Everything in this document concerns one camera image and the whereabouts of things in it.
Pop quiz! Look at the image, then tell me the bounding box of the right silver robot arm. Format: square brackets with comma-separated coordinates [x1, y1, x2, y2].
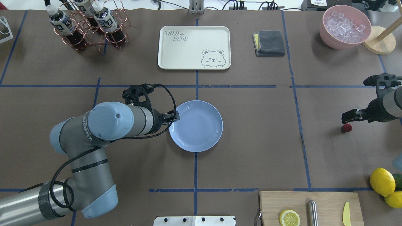
[341, 73, 402, 124]

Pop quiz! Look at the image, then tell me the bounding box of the green lime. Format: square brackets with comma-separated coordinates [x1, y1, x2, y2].
[392, 173, 402, 191]

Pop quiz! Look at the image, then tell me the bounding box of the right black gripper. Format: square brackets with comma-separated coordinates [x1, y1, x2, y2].
[341, 73, 402, 124]

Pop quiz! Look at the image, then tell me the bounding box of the pink bowl of ice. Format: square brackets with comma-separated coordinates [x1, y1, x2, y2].
[320, 5, 372, 50]

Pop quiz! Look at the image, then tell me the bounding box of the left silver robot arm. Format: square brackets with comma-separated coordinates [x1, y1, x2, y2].
[1, 83, 180, 226]

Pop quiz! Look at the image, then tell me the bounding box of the white wire cup rack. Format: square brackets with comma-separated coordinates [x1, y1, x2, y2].
[0, 17, 14, 44]

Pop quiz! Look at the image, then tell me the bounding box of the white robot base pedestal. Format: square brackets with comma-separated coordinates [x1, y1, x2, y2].
[153, 215, 236, 226]

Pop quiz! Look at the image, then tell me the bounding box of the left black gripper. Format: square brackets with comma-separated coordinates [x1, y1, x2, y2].
[122, 83, 180, 132]

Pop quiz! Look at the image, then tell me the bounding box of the dark drink bottle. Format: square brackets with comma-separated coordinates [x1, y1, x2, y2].
[92, 1, 126, 49]
[73, 0, 103, 35]
[46, 4, 87, 53]

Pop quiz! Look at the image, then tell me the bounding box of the grey folded cloth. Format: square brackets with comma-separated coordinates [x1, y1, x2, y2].
[252, 30, 285, 57]

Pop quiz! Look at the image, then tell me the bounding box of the red strawberry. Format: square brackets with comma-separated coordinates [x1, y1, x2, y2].
[341, 123, 353, 133]

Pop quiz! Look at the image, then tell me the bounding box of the cream bear tray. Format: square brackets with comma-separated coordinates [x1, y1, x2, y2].
[157, 26, 231, 70]

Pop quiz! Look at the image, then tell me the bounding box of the wooden cup stand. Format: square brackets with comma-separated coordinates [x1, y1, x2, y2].
[363, 17, 402, 55]

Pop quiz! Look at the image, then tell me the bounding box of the lemon half slice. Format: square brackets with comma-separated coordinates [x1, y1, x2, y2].
[279, 209, 301, 226]

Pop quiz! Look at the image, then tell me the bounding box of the steel muddler rod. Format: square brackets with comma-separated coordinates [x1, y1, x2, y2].
[307, 200, 319, 226]

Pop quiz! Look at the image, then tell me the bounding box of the yellow lemon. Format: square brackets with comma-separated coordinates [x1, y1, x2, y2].
[384, 191, 402, 208]
[369, 167, 396, 197]

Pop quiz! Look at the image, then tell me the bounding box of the yellow plastic knife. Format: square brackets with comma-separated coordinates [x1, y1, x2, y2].
[343, 202, 351, 226]

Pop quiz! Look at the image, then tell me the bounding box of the wooden cutting board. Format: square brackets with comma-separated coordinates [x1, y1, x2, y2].
[255, 191, 365, 226]

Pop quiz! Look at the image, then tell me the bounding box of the blue plate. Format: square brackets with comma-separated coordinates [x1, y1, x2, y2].
[169, 100, 224, 153]

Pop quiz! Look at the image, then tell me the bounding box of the copper wire bottle rack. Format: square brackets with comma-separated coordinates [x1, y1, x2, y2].
[45, 0, 132, 53]

